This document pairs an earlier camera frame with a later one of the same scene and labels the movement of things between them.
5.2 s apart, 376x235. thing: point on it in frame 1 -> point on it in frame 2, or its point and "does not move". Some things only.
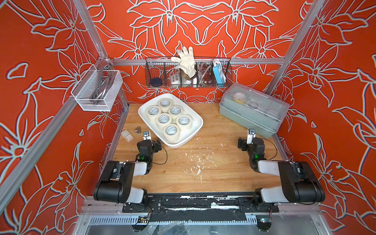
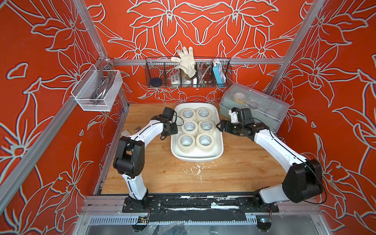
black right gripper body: [246, 147] -> [236, 129]
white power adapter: [176, 79] does not move
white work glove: [187, 66] does not move
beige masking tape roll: [184, 121] -> [186, 143]
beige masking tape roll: [164, 102] -> [188, 114]
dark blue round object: [156, 81] does not move
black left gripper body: [154, 147] -> [173, 129]
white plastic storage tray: [171, 120] -> [198, 155]
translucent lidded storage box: [253, 109] does not move
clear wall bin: [97, 89] does not move
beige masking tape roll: [175, 110] -> [203, 113]
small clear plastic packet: [127, 135] does not move
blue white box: [219, 71] does not move
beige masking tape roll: [152, 111] -> [189, 127]
